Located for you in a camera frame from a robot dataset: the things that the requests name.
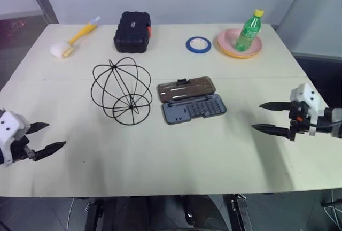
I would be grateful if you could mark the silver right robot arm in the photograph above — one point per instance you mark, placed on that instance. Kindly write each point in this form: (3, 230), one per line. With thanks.
(332, 120)

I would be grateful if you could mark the black hard plastic case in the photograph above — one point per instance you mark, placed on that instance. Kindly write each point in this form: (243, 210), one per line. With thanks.
(132, 31)

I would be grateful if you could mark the yellow plate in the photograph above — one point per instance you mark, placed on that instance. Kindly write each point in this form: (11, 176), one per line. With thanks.
(235, 55)

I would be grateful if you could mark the green plastic bottle yellow cap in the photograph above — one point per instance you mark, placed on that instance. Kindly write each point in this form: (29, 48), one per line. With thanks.
(248, 31)

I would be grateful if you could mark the black metal frame leg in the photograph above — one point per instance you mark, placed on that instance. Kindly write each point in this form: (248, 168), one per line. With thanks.
(92, 215)
(239, 212)

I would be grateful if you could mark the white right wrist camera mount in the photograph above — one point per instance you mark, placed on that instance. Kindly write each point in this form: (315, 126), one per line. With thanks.
(307, 96)

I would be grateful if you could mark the open screwdriver bit case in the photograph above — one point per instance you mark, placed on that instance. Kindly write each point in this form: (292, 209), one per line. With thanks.
(191, 100)

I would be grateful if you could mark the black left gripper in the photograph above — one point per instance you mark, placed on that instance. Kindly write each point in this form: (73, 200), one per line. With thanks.
(21, 150)

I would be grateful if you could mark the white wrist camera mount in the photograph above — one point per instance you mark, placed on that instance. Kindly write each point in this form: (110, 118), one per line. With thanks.
(10, 128)
(307, 96)

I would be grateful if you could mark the pink plate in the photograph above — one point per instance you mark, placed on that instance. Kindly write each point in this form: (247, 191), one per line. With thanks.
(227, 41)

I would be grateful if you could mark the blue tape roll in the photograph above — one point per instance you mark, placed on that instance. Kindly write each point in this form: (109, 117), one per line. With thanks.
(190, 46)

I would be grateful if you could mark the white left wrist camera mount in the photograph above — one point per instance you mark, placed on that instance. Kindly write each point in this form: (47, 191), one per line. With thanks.
(10, 128)

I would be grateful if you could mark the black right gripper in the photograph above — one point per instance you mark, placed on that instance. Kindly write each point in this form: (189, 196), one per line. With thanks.
(297, 124)

